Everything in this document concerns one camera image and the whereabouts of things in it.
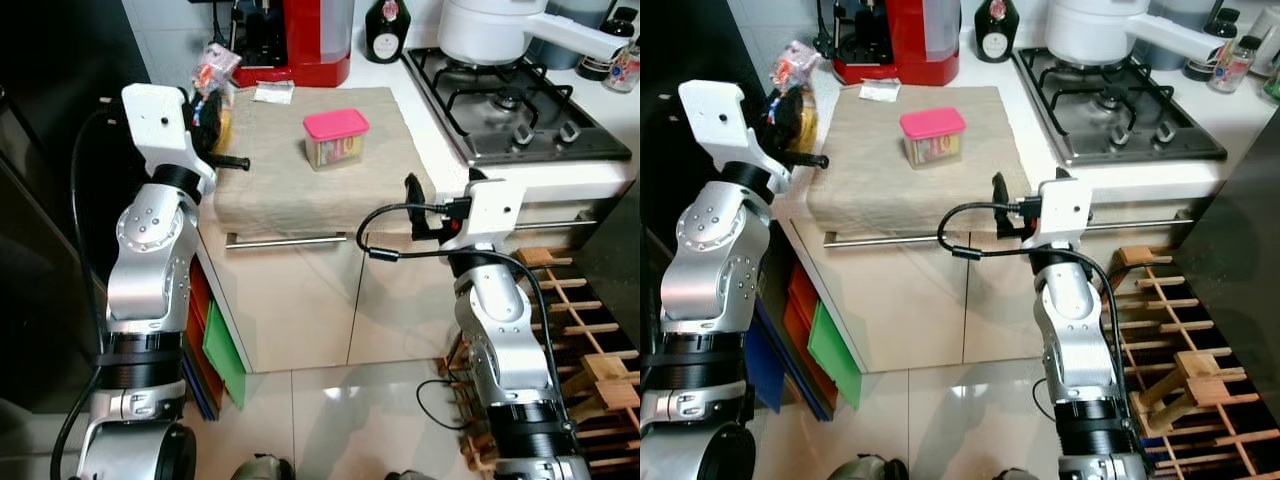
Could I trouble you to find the dark sauce bottle black cap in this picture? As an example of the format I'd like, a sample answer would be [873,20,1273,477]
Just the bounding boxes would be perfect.
[578,8,641,82]
[1184,7,1242,82]

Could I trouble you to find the white pot with handle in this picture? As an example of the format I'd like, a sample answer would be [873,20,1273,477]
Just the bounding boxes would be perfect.
[1044,0,1234,68]
[437,0,632,67]

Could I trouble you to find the tall black glossy cabinet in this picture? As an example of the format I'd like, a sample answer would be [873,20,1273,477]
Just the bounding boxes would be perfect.
[640,0,763,303]
[0,0,153,417]

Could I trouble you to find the metal drawer handle bar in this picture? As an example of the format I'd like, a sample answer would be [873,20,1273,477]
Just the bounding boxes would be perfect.
[1084,217,1197,234]
[224,231,364,250]
[514,219,602,234]
[822,231,947,249]

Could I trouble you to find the thin black floor cable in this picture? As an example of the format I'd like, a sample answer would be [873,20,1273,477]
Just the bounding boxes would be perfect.
[416,377,472,432]
[1029,377,1057,422]

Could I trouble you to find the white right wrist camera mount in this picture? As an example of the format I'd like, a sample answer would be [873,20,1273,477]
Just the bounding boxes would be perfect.
[1034,177,1094,250]
[464,177,527,252]

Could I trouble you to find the blue flat board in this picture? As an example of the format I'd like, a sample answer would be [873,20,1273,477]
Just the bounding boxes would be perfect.
[744,298,827,422]
[179,352,220,422]

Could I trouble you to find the small beige cloth mat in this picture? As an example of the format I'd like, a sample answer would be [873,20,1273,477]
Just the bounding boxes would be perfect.
[212,86,440,239]
[804,84,1032,237]

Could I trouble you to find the wooden slatted rack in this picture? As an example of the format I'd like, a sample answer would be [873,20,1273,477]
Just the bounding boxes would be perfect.
[1109,244,1280,477]
[440,246,641,473]

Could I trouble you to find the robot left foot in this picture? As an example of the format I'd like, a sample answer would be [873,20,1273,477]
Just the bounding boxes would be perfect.
[231,454,297,480]
[827,454,910,480]

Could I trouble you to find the cream kitchen counter cabinet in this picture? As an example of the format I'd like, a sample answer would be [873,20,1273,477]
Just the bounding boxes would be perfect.
[194,44,641,377]
[774,44,1233,377]

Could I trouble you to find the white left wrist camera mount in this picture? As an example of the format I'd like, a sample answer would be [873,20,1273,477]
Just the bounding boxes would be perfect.
[121,83,217,197]
[677,79,792,197]

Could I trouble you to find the red flat board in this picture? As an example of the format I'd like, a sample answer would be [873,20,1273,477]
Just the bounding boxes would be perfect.
[186,260,227,398]
[782,264,832,398]

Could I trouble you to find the red coffee machine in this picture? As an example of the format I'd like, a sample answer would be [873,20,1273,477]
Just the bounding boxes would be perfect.
[831,0,962,88]
[231,0,354,89]

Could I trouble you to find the dark round liquor bottle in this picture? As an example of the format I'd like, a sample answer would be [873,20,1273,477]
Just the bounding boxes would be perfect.
[363,0,412,66]
[973,0,1022,65]

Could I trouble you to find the green flat board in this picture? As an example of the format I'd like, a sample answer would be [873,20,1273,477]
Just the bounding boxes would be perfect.
[807,301,864,410]
[202,299,248,410]

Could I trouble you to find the dark grey fridge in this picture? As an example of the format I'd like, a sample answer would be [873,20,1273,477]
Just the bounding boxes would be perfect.
[1169,98,1280,378]
[574,180,641,353]

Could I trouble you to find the clear bottle black cap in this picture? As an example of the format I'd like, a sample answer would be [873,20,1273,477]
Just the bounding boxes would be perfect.
[602,41,641,94]
[1207,34,1264,95]

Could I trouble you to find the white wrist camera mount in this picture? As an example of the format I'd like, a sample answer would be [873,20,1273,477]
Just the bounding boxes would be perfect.
[464,177,527,252]
[1034,177,1094,250]
[121,83,217,197]
[677,79,792,197]

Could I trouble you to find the grey plastic jug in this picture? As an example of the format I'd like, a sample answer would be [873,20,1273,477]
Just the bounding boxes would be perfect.
[1134,0,1217,72]
[530,0,612,72]

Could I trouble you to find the pink lid food container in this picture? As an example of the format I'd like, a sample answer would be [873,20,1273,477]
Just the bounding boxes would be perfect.
[302,107,371,173]
[898,106,968,170]

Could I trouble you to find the clear snack bag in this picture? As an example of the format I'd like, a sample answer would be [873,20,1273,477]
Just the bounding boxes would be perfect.
[192,43,243,152]
[767,39,824,152]

